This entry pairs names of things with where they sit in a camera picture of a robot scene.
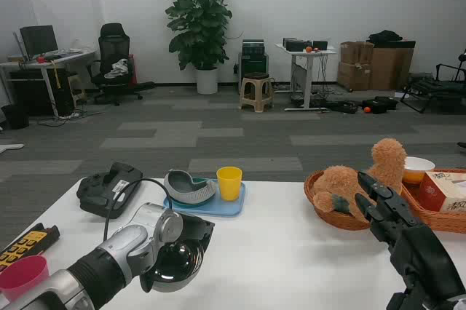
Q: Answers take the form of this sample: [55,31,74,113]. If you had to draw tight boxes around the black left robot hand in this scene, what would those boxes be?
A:
[139,213,216,293]

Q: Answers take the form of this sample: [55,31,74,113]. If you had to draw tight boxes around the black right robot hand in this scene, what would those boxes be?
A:
[354,170,461,310]

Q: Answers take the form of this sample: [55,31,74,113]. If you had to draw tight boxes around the shiny metal bowl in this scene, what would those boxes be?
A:
[149,241,207,293]

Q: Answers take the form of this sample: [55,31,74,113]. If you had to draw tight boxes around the white bowl with orange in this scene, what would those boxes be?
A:
[403,156,436,185]

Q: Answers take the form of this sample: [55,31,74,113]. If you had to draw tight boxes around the rectangular wicker basket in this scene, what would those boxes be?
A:
[400,167,466,235]

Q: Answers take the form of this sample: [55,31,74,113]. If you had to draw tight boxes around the blue plastic tray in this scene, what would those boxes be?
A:
[162,180,247,218]

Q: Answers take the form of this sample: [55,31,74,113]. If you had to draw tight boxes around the yellow plastic cup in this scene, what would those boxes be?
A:
[216,166,243,202]

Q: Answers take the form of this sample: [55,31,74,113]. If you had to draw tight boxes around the red white tissue box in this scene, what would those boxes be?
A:
[418,170,466,214]

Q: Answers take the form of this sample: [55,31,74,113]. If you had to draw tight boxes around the round wicker basket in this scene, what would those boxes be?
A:
[304,170,403,231]

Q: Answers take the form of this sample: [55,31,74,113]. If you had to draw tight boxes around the brown plush toy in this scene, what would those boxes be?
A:
[312,138,408,223]

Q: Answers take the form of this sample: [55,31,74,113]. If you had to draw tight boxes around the black charger dock device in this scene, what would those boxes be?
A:
[76,162,144,220]

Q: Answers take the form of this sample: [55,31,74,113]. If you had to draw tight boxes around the black floor cases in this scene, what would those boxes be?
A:
[361,95,399,116]

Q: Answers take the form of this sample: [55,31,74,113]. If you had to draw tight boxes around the white plant pot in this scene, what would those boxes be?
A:
[195,66,220,95]

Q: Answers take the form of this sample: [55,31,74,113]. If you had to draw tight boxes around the beige plastic stool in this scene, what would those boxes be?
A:
[239,71,275,114]

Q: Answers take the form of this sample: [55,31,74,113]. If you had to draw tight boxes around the flat black floor bag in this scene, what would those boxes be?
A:
[326,100,360,115]

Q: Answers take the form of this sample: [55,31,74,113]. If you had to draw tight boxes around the black folding chair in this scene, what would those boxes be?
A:
[400,47,466,115]

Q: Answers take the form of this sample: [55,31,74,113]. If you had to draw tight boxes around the yellow black remote controller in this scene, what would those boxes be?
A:
[0,222,61,273]

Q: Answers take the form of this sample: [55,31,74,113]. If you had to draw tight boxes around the black equipment stack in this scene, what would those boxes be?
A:
[237,39,271,95]

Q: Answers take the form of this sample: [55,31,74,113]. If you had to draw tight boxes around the white grey cloth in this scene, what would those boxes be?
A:
[103,57,130,80]

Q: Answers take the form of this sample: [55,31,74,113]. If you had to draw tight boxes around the pink plastic cup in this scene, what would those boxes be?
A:
[0,255,50,303]

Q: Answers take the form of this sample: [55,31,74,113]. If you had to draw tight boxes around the large cardboard box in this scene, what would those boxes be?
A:
[370,40,416,91]

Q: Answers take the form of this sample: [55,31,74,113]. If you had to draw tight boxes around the stacked small cardboard boxes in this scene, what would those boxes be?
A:
[336,41,376,92]

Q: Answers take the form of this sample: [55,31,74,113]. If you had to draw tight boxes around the small white standing desk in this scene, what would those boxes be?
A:
[274,42,338,112]

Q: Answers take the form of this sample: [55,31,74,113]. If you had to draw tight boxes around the black mesh office chair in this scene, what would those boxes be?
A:
[86,23,156,107]

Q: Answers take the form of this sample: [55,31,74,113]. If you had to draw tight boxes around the black boxes on desk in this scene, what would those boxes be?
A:
[282,37,329,53]

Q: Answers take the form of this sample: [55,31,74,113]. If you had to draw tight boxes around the black trash bin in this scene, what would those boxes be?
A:
[1,103,31,130]

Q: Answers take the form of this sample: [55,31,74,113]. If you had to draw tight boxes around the black under-desk cabinet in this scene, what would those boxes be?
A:
[8,68,76,117]

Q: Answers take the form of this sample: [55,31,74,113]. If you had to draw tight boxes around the large green potted plant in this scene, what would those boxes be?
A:
[163,0,234,71]

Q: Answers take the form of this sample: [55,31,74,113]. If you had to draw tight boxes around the white office desk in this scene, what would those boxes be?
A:
[0,49,98,119]

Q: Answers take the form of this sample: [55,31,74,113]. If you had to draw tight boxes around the black computer monitor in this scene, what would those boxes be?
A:
[19,25,60,60]

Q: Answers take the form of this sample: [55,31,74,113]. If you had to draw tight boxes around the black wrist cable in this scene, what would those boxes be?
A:
[103,178,173,242]

